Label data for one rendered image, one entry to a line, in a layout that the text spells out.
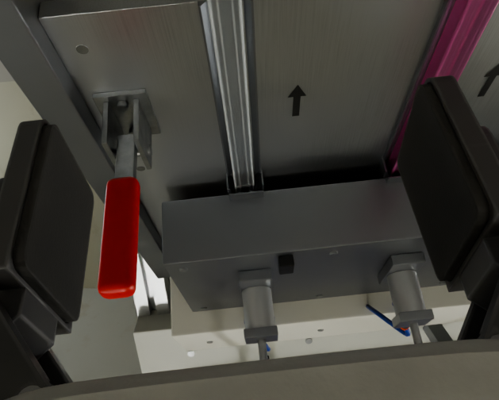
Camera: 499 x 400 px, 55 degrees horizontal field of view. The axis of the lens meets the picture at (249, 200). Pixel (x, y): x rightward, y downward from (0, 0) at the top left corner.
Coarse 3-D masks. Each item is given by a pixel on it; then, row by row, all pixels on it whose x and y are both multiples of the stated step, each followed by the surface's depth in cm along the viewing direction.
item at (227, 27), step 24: (216, 0) 19; (240, 0) 19; (216, 24) 20; (240, 24) 20; (216, 48) 21; (240, 48) 22; (240, 72) 23; (240, 96) 25; (240, 120) 26; (240, 144) 29; (240, 168) 31; (240, 192) 34
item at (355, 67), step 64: (64, 0) 21; (128, 0) 21; (192, 0) 20; (256, 0) 21; (320, 0) 21; (384, 0) 21; (448, 0) 21; (64, 64) 23; (128, 64) 23; (192, 64) 24; (256, 64) 24; (320, 64) 25; (384, 64) 25; (192, 128) 29; (256, 128) 29; (320, 128) 30; (384, 128) 31; (192, 192) 36
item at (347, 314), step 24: (432, 288) 44; (192, 312) 44; (216, 312) 44; (240, 312) 44; (288, 312) 43; (312, 312) 43; (336, 312) 43; (360, 312) 43; (384, 312) 43; (456, 312) 45; (192, 336) 43; (216, 336) 44; (240, 336) 45; (288, 336) 48; (312, 336) 49
